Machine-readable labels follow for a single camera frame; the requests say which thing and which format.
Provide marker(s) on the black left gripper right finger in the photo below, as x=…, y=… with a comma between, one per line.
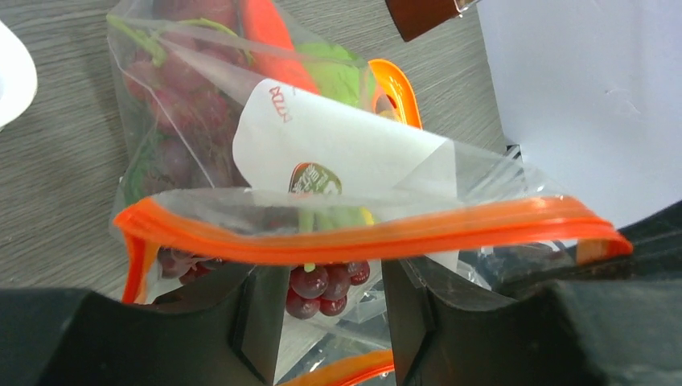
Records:
x=615, y=322

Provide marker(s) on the green fake apple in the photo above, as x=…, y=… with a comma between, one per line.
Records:
x=339, y=74

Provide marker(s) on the clear zip top bag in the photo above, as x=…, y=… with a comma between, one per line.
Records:
x=236, y=166

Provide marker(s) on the white plastic basket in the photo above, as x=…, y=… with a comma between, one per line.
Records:
x=19, y=82

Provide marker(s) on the orange fake carrot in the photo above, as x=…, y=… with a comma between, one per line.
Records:
x=272, y=47

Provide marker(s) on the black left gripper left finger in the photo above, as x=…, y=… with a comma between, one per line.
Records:
x=221, y=329

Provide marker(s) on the orange S-shaped track piece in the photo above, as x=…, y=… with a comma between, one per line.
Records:
x=394, y=96

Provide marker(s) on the brown box with lid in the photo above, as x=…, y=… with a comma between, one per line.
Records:
x=413, y=18

